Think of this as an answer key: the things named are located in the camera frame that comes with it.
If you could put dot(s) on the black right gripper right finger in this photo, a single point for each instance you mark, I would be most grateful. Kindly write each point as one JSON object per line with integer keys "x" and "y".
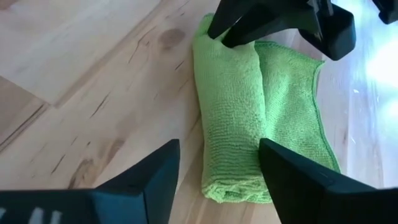
{"x": 311, "y": 199}

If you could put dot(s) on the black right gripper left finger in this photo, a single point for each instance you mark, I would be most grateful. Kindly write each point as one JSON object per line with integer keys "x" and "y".
{"x": 124, "y": 205}

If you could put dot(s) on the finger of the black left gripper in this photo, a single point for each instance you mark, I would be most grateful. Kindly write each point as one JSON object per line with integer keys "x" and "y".
{"x": 273, "y": 18}
{"x": 227, "y": 15}

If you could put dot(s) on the green microfiber towel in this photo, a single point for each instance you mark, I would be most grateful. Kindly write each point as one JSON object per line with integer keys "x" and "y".
{"x": 230, "y": 109}

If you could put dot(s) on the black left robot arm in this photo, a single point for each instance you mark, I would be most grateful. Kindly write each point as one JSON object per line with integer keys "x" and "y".
{"x": 387, "y": 11}

